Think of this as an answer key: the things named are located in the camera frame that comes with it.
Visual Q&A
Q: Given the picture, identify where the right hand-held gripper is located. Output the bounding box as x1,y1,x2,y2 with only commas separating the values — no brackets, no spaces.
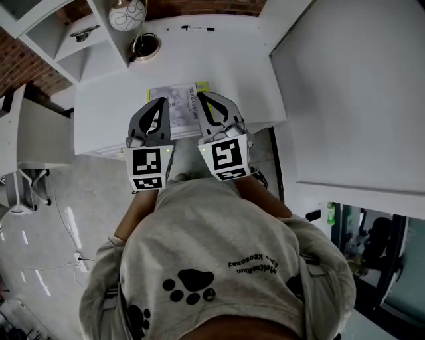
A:
195,91,256,183

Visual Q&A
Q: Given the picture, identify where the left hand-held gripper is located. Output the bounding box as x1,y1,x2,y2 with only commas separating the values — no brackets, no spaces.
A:
124,96,176,194

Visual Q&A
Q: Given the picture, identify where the grey yellow cover book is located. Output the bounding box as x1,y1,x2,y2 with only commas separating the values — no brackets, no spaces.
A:
146,81,211,129

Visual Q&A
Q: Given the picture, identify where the white shelf unit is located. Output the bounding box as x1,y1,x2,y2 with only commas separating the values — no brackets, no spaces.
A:
0,0,315,86

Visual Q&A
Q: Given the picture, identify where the person's right forearm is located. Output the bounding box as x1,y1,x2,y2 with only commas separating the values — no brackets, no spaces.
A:
234,173,294,220

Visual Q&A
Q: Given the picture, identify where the person's left forearm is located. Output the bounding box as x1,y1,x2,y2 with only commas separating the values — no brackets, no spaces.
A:
114,190,161,244

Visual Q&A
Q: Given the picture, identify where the white desk with drawers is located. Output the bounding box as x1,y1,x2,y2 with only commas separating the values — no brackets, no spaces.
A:
73,13,288,161

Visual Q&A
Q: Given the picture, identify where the white side table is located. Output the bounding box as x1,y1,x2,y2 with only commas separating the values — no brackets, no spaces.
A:
0,84,76,174

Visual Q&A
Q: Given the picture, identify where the white globe table lamp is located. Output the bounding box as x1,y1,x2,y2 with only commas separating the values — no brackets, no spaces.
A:
108,0,163,62

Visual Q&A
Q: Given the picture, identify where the grey metal stapler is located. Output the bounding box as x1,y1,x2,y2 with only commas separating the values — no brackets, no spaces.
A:
68,23,102,44

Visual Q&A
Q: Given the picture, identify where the person's grey paw-print sweatshirt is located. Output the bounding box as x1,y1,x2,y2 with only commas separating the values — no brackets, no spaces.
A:
78,172,358,340

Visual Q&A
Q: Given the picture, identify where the white chair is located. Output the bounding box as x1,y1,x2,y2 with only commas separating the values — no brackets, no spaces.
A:
0,167,52,215

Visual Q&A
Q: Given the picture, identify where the white power strip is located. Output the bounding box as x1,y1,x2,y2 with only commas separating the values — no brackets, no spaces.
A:
72,252,88,274

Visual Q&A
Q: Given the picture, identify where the person's neck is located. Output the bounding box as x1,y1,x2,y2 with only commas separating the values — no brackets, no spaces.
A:
179,315,300,340

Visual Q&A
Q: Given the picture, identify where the black framed glass partition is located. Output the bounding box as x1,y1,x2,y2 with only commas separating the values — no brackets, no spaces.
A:
326,200,425,330

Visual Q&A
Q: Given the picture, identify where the black device cable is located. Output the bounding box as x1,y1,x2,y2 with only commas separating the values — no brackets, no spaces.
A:
246,165,268,191

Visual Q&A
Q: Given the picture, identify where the white floor cable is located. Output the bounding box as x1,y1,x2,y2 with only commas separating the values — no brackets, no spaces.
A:
48,180,86,290

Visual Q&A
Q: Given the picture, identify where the grey harness strap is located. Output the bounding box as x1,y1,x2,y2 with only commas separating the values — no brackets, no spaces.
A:
102,286,134,340
297,253,333,300

